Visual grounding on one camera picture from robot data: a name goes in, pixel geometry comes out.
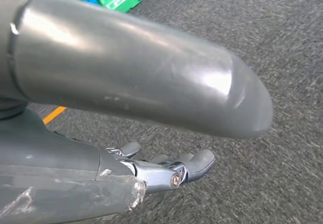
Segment green plastic crate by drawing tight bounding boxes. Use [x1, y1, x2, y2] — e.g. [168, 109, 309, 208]
[97, 0, 143, 14]

